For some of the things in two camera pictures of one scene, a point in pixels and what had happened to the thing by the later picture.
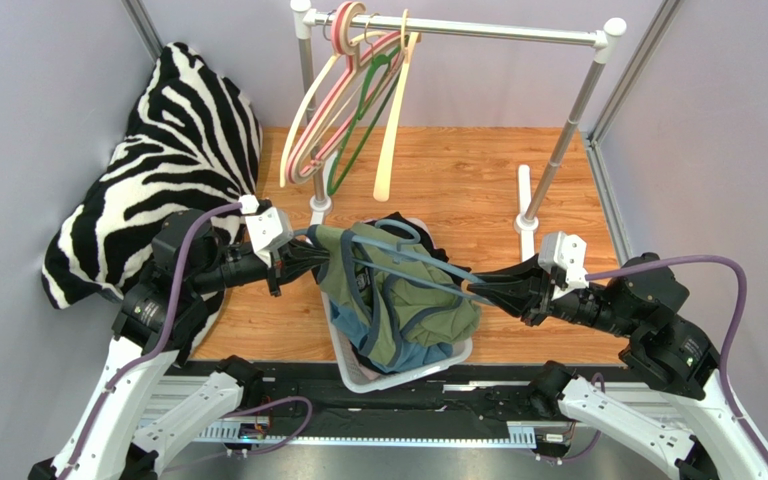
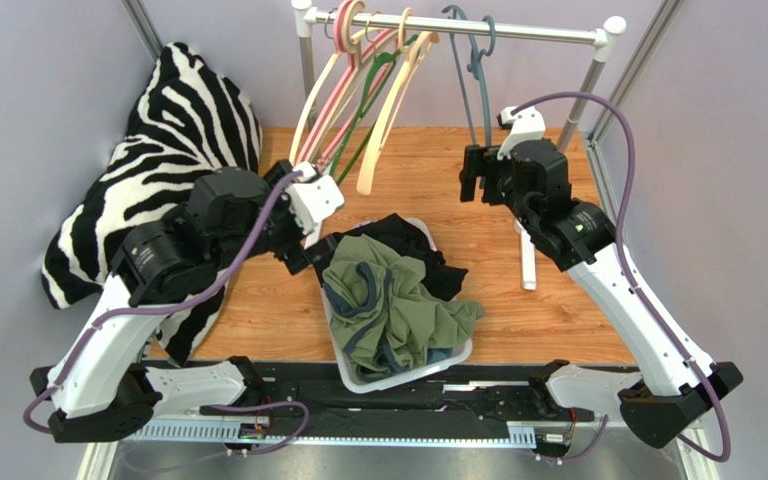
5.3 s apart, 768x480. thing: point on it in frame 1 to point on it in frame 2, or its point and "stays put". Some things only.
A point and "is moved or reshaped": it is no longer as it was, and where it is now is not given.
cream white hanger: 311,94 is moved or reshaped
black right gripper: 542,301 to 479,176
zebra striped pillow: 187,145 stays put
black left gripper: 296,258 to 293,252
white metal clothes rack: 606,38 stays put
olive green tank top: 400,294 is moved or reshaped
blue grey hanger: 398,247 to 475,65
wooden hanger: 381,191 to 415,48
